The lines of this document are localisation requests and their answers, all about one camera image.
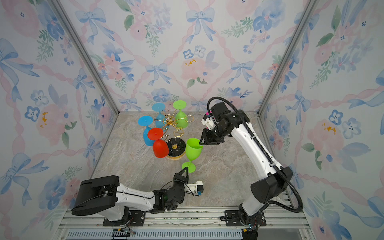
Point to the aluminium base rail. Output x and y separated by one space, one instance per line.
189 223

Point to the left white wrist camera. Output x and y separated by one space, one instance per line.
195 189

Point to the gold wire glass rack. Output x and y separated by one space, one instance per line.
173 137

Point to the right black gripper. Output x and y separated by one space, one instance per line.
209 141

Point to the back blue wine glass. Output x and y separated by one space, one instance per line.
159 120

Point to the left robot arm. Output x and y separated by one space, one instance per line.
106 196

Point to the blue wine glass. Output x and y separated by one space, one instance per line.
146 121
159 120

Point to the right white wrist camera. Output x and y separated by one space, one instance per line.
208 121

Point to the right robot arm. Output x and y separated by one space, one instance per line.
224 120

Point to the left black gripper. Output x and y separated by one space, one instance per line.
179 177

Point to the red wine glass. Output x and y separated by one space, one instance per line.
160 147

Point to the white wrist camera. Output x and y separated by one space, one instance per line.
195 189
208 121

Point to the green wine glass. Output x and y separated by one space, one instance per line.
193 151
181 118

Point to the front blue wine glass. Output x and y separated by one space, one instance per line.
146 121

